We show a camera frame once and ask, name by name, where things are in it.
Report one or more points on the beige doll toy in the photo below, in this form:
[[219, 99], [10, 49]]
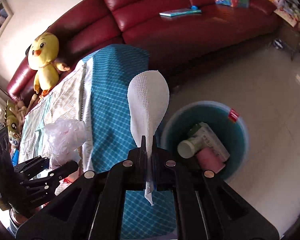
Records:
[[21, 110]]

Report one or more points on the clear plastic bag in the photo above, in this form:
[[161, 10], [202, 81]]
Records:
[[65, 138]]

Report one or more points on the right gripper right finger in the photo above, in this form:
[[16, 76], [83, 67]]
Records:
[[206, 207]]

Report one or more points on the white paper towel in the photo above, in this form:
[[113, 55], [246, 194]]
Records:
[[148, 98]]

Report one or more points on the wooden side table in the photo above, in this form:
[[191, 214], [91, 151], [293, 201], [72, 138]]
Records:
[[289, 33]]

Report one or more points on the red leather sofa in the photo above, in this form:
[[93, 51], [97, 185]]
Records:
[[180, 47]]

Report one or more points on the red label on bin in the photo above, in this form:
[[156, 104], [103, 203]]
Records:
[[233, 116]]

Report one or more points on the white carton box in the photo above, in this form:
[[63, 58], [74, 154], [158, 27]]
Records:
[[202, 136]]

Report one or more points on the teal book on sofa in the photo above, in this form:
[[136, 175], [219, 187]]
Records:
[[179, 12]]

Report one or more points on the blue round trash bin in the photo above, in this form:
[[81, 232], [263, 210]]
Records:
[[233, 136]]

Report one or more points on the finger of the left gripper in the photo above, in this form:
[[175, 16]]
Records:
[[53, 177], [36, 195]]

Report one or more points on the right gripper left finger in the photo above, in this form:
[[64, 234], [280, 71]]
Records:
[[91, 207]]

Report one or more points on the yellow duck plush toy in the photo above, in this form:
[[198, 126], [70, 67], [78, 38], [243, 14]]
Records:
[[42, 57]]

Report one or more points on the patterned tablecloth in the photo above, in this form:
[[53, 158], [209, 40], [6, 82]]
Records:
[[96, 93]]

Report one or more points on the pink paper cup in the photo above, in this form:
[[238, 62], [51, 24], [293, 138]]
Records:
[[209, 161]]

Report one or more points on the white green plastic bottle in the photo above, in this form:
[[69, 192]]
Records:
[[188, 148]]

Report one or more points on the green dinosaur plush toy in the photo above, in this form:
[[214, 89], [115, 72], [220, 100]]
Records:
[[13, 119]]

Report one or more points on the framed wall picture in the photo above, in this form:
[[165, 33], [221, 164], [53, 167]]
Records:
[[5, 15]]

